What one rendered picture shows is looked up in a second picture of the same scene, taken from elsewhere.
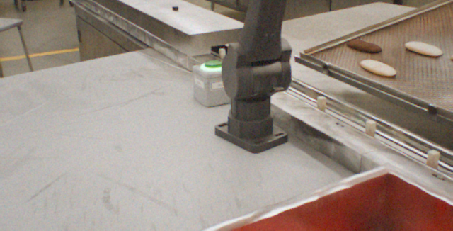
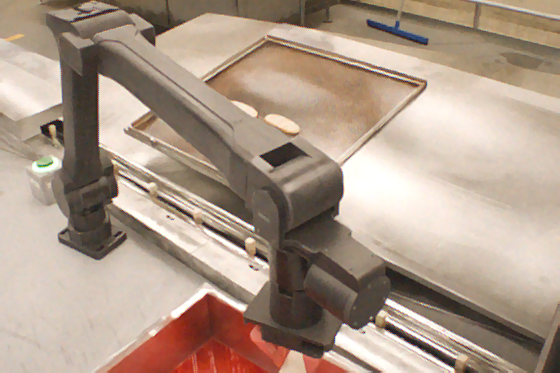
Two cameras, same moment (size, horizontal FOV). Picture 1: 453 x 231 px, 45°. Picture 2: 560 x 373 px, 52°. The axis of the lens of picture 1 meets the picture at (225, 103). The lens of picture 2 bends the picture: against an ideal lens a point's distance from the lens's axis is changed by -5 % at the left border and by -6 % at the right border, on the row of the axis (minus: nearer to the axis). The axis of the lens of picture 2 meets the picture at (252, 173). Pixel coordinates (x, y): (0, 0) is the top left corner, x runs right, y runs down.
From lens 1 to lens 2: 0.31 m
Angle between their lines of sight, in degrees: 19
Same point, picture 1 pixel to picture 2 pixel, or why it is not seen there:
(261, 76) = (90, 195)
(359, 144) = (188, 241)
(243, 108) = (80, 221)
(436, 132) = not seen: hidden behind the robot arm
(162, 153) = (14, 276)
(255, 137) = (96, 243)
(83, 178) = not seen: outside the picture
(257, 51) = (81, 178)
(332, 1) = not seen: outside the picture
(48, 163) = not seen: outside the picture
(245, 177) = (93, 291)
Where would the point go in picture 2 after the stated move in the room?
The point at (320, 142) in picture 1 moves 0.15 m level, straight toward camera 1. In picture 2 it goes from (155, 238) to (156, 292)
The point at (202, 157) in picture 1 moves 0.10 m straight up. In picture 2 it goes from (51, 274) to (38, 232)
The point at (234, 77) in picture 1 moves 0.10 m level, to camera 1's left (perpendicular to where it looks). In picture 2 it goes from (65, 201) to (9, 213)
